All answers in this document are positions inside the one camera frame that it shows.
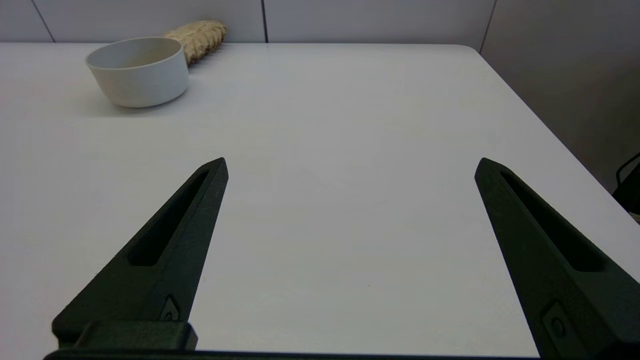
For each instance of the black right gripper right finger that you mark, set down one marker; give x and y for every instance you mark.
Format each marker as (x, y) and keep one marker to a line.
(555, 285)

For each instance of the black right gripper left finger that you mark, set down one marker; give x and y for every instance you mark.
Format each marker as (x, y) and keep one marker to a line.
(165, 280)

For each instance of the long twisted striped bread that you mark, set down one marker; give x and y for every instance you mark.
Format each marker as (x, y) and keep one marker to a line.
(205, 36)

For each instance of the dark background equipment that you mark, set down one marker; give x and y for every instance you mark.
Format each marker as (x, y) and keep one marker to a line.
(631, 192)

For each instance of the white round bowl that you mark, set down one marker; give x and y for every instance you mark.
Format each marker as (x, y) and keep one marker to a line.
(140, 75)

